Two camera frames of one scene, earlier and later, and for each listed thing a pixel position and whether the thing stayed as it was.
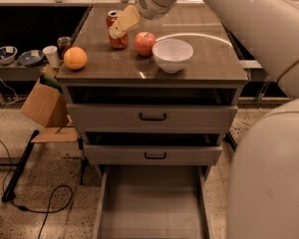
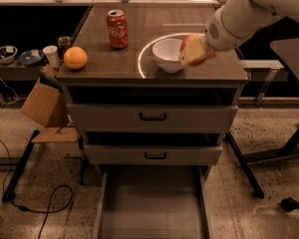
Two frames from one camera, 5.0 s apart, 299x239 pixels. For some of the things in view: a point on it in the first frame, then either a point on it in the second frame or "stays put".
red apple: x=144 y=43 to x=209 y=52
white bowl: x=172 y=54 stays put
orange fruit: x=75 y=58 stays put
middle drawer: x=151 y=154 stays put
